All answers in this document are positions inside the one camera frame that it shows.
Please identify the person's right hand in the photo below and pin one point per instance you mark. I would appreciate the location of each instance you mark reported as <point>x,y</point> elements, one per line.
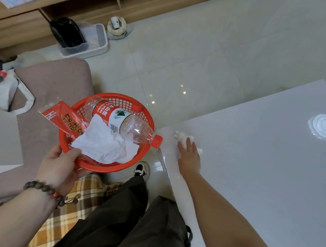
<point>188,163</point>

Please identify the person's left hand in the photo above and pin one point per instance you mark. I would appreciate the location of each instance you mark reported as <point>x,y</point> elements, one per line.
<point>54,169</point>

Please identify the person's right fingers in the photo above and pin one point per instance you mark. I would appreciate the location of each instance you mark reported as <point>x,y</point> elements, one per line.
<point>189,147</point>

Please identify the person's left thumb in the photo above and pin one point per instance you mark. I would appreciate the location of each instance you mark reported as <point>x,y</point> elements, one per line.
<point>72,153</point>

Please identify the white tissue wad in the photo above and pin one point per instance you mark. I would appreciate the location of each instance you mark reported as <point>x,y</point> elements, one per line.
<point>181,136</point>

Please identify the red plastic basket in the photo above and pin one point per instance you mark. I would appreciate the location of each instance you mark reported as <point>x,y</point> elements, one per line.
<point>118,167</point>

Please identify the person's left forearm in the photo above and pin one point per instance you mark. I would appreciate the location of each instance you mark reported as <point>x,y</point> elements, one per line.
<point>18,218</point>

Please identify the person's right forearm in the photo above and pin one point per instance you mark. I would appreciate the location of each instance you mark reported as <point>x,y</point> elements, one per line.
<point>218,217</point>

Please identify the white paper tissue sheet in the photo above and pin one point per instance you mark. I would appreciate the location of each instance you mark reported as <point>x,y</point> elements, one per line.
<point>101,144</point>

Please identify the red snack packet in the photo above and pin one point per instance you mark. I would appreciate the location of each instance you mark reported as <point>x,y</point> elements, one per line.
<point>64,117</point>

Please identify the black and white shoe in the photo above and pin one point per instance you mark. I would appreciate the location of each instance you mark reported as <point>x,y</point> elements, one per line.
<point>142,170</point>

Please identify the clear plastic bottle red cap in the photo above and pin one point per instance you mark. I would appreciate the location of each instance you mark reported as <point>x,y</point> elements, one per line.
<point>125,123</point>

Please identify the grey flat board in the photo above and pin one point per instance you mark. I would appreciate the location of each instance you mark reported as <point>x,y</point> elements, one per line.
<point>5,138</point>

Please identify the brown fabric sofa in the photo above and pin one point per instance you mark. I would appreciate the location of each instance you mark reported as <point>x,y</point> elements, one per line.
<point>52,81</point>

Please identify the black trousers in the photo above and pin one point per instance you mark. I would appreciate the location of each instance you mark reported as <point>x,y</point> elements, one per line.
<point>122,222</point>

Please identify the white tote bag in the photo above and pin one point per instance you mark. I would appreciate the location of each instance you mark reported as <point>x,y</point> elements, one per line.
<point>6,92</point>

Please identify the white plastic bin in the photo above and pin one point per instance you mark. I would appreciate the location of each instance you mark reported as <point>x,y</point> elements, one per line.
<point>97,45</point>

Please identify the white round floor device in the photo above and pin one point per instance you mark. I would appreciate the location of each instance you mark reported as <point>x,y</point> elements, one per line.
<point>117,25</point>

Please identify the white round plastic lid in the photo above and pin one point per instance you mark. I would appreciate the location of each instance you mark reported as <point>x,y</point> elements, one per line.
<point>323,127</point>

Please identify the wooden cabinet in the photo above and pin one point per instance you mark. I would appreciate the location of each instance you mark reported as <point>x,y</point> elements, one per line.
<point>25,26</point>

